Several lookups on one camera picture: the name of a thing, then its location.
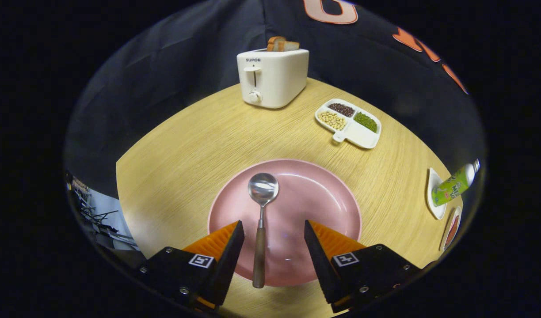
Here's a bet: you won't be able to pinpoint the wooden handled metal spoon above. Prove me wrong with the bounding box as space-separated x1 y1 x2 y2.
248 173 280 289

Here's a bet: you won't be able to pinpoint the pink round plate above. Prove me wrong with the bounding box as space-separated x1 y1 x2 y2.
207 159 362 288

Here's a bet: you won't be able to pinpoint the small white square saucer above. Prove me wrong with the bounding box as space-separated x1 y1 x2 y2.
427 168 448 220

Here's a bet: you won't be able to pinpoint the black metal stand legs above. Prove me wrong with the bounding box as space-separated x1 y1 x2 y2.
66 171 141 251

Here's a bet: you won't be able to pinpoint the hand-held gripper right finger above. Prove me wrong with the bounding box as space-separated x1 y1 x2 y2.
304 220 434 314

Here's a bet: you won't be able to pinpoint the pile of yellow soybeans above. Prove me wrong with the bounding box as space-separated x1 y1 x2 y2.
318 110 347 131

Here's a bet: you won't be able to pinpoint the white divided dish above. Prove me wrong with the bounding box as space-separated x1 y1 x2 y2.
315 98 382 149

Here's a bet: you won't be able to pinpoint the white oval food dish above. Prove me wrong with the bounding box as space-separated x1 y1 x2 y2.
442 206 462 251

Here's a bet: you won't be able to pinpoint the green soda bottle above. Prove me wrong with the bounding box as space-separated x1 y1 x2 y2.
431 159 480 207

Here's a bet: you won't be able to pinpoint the pile of green mung beans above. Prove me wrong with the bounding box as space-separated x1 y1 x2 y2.
354 112 379 133

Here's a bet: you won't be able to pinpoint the brown meat strip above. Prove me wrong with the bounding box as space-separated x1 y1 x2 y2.
445 215 460 248

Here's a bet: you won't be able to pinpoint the white toaster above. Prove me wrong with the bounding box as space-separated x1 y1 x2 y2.
236 48 310 110

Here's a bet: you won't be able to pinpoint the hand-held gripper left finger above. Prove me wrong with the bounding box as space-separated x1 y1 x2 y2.
136 220 245 312

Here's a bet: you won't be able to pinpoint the pile of dark red beans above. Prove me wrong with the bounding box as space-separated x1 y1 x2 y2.
327 103 355 117

